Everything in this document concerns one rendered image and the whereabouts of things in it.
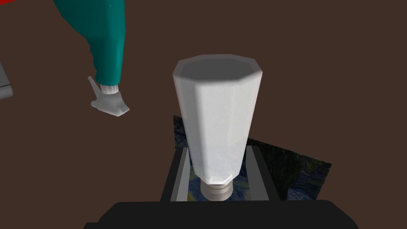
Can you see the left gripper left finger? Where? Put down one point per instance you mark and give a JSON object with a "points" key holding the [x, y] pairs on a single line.
{"points": [[176, 178]]}

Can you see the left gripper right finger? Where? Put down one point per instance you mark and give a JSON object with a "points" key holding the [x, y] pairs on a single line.
{"points": [[259, 178]]}

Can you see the white translucent bottle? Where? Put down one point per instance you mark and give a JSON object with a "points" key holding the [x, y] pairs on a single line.
{"points": [[217, 121]]}

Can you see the teal spray bottle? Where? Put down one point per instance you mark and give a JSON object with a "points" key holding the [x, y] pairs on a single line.
{"points": [[101, 41]]}

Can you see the grey flat object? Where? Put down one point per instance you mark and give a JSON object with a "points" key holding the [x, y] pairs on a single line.
{"points": [[3, 86]]}

